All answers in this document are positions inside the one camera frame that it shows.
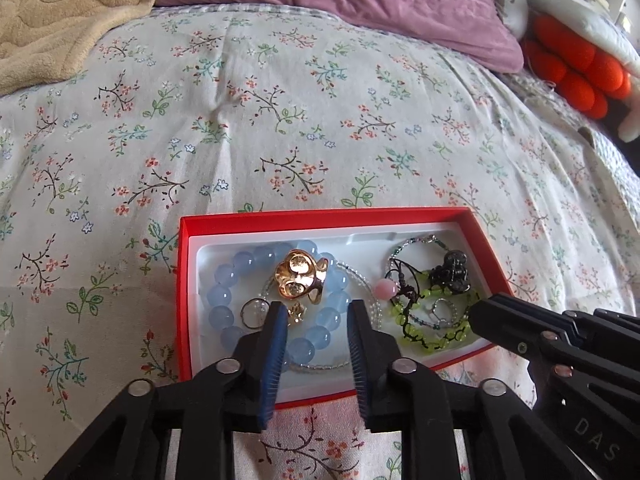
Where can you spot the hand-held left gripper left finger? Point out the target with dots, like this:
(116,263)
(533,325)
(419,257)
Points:
(272,360)

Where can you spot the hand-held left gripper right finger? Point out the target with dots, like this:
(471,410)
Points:
(357,360)

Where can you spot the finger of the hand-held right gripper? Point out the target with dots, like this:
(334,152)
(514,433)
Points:
(550,317)
(505,327)

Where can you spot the red jewelry box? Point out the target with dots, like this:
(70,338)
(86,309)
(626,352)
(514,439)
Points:
(300,220)

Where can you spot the clear bead strand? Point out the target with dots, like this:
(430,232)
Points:
(325,366)

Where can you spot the small gold earring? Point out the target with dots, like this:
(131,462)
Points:
(297,312)

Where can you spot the floral bedsheet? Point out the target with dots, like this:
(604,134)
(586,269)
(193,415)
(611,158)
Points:
(250,135)

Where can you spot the orange plush toy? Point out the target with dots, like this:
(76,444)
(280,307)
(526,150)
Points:
(570,75)

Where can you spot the beige blanket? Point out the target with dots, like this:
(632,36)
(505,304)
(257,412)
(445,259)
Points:
(65,10)

